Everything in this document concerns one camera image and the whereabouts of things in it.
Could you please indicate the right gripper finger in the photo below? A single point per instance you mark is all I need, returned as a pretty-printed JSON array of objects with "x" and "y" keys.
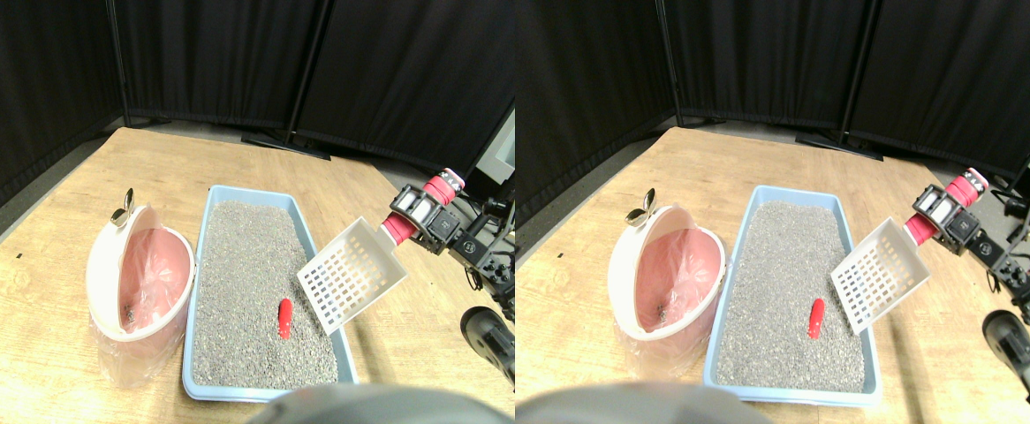
[
  {"x": 958, "y": 235},
  {"x": 437, "y": 235},
  {"x": 412, "y": 206},
  {"x": 936, "y": 205}
]

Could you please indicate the black curtain stand pole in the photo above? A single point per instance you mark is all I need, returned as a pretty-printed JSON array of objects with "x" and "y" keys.
[
  {"x": 307, "y": 71},
  {"x": 667, "y": 62},
  {"x": 117, "y": 62},
  {"x": 859, "y": 71}
]

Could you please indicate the red lump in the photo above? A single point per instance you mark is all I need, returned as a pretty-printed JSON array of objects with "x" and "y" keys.
[
  {"x": 816, "y": 318},
  {"x": 285, "y": 320}
]

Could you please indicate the white bin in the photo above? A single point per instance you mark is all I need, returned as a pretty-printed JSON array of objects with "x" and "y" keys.
[
  {"x": 109, "y": 265},
  {"x": 634, "y": 265}
]

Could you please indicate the blue litter tray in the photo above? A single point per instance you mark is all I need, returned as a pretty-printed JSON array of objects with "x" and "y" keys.
[
  {"x": 241, "y": 291},
  {"x": 780, "y": 291}
]

